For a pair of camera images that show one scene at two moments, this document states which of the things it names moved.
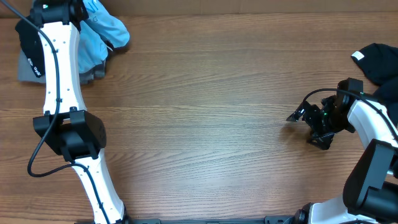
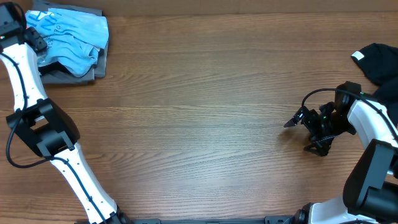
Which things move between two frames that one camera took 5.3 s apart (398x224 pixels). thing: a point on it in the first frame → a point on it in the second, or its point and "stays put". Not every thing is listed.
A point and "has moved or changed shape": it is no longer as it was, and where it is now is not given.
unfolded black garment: (378, 64) stays put
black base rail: (272, 219) stays put
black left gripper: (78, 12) → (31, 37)
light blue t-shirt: (101, 25) has moved or changed shape
